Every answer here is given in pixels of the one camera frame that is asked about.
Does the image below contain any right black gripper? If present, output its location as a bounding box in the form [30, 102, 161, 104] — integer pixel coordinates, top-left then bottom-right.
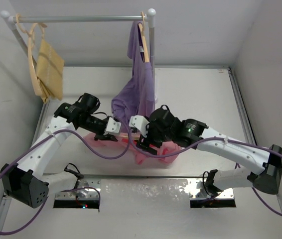
[136, 119, 173, 154]

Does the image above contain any beige hanger for pink shirt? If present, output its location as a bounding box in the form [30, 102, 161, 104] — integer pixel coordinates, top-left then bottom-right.
[117, 133, 140, 143]

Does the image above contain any purple t shirt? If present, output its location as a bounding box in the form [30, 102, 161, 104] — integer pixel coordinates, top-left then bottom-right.
[111, 21, 155, 124]

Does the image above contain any pink t shirt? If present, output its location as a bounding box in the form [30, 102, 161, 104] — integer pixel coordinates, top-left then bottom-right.
[84, 131, 181, 166]

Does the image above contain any beige hanger with purple shirt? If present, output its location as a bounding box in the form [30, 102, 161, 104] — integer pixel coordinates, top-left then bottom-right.
[138, 11, 150, 62]

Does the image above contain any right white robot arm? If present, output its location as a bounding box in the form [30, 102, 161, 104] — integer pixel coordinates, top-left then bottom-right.
[129, 105, 282, 198]

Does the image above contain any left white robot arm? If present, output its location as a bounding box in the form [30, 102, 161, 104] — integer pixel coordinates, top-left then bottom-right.
[2, 93, 121, 208]

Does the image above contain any beige hanger with yellow cloth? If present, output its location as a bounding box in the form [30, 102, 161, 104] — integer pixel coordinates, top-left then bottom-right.
[15, 13, 47, 96]

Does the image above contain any yellow folded cloth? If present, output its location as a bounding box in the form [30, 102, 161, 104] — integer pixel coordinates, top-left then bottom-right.
[36, 39, 64, 104]

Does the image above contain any white clothes rack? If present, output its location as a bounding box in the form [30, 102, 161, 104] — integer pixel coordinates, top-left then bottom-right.
[0, 8, 159, 105]

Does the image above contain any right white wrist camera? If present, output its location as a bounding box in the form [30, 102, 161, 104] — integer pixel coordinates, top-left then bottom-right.
[129, 115, 149, 138]

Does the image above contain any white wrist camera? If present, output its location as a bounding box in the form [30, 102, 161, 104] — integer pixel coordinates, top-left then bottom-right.
[129, 115, 149, 138]
[104, 117, 121, 136]

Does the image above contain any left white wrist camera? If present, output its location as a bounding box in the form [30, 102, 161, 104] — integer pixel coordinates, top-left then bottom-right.
[104, 117, 121, 136]

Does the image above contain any metal base plate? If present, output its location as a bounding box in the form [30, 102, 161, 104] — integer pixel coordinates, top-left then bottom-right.
[53, 177, 236, 212]

